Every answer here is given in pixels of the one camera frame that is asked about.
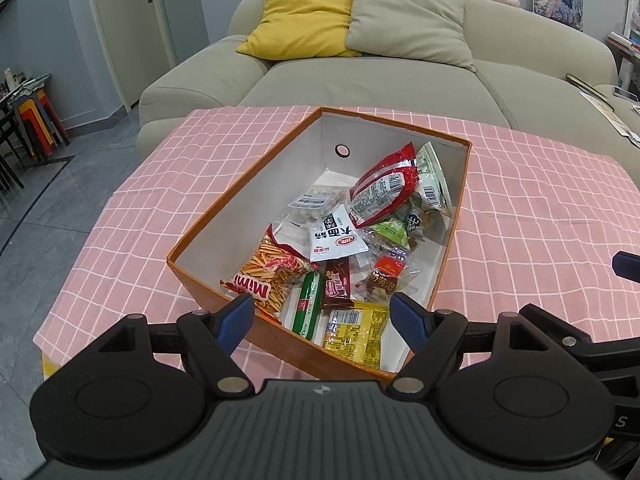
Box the green label raisin packet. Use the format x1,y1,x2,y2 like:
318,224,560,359
365,217,413,256

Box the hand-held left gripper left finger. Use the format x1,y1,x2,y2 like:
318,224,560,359
97,294,255,395

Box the small blue-print clear packet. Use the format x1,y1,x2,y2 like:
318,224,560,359
402,207,431,241

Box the beige pillow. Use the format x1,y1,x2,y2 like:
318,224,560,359
345,0,476,72

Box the stack of coloured stools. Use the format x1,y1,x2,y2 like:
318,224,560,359
10,92,71,156

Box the orange stick snack packet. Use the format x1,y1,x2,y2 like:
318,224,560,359
220,224,321,323

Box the stack of books and magazines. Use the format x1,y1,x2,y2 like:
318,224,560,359
606,31,640,57

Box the beige sofa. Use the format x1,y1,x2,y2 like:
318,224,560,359
136,0,640,161

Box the orange cardboard box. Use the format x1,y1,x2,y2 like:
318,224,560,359
166,106,473,381

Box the pink checkered tablecloth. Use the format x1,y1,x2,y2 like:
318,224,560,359
32,105,640,401

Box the dark red snack bar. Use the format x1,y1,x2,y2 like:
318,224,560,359
321,256,357,311

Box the clear packet of white candies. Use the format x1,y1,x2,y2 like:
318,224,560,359
287,185,351,226

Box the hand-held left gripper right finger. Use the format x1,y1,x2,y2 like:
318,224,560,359
389,292,545,395

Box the white door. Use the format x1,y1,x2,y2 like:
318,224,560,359
82,0,178,106

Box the red white-label snack packet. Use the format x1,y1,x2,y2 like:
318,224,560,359
347,142,421,228

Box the yellow-print paper sheets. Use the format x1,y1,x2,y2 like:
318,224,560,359
580,91,633,136

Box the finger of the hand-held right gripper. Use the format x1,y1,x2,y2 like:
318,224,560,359
611,251,640,283
520,304,640,368

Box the clear packet with red label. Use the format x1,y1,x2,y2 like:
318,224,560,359
357,254,422,306

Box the white red-label snack packet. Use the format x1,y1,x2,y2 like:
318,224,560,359
307,204,371,263

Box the black book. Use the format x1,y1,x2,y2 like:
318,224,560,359
566,74,615,106

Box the black chair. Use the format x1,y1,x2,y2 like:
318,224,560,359
0,105,26,193

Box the yellow pillow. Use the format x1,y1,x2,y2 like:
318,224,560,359
236,0,363,61

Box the green sausage stick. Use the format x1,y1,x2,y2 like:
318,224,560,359
292,271,326,338

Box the green and white snack packet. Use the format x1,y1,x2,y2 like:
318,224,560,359
415,142,455,218

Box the yellow snack packet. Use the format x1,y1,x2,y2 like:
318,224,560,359
320,302,392,372

